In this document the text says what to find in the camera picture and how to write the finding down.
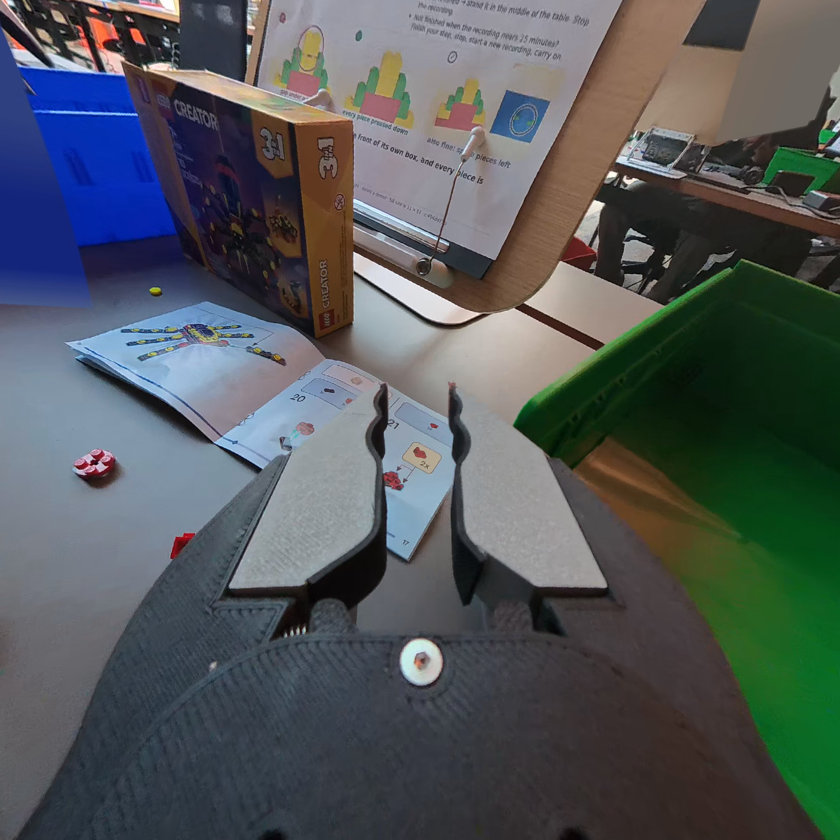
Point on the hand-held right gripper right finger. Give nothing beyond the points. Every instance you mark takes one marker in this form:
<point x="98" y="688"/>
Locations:
<point x="525" y="518"/>

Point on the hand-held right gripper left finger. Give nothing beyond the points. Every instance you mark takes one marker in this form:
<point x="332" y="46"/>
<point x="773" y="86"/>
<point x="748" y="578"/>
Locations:
<point x="308" y="512"/>

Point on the small red lego bracket piece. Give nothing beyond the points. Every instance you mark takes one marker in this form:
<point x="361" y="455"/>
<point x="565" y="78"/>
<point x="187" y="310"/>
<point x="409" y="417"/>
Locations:
<point x="180" y="546"/>

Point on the open lego instruction booklet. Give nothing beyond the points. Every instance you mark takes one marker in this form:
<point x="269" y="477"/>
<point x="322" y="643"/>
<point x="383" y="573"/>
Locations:
<point x="197" y="367"/>

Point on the red round lego plate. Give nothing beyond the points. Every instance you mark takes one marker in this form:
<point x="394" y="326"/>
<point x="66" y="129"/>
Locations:
<point x="95" y="463"/>

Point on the yellow purple lego box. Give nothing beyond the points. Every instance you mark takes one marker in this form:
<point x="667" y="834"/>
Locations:
<point x="229" y="184"/>

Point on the green plastic bin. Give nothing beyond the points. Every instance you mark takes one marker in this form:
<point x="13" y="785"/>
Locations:
<point x="722" y="394"/>

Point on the red bin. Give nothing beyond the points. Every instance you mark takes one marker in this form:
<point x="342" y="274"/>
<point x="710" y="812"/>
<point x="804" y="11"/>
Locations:
<point x="579" y="250"/>

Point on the wooden document stand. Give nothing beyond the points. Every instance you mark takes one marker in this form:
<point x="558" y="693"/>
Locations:
<point x="590" y="197"/>

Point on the metal page holder clip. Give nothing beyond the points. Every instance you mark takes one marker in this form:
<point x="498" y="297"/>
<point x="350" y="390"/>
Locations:
<point x="321" y="98"/>
<point x="453" y="190"/>

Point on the wooden background table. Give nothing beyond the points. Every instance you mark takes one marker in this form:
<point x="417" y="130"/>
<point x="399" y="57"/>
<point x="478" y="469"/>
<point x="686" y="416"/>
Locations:
<point x="722" y="190"/>

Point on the clear-framed electronics board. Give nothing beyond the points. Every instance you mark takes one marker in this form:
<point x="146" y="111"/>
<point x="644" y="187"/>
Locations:
<point x="663" y="151"/>

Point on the blue plastic crate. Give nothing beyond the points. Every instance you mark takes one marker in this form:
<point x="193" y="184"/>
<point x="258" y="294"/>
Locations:
<point x="98" y="164"/>

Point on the green box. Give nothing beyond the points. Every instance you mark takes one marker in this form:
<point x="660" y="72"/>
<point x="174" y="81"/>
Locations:
<point x="797" y="167"/>

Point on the black office chair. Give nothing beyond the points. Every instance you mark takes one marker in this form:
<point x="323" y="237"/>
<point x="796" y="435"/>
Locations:
<point x="211" y="36"/>

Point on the printed instruction sheet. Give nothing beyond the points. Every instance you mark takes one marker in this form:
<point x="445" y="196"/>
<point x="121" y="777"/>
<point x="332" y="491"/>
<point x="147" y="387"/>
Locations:
<point x="426" y="39"/>

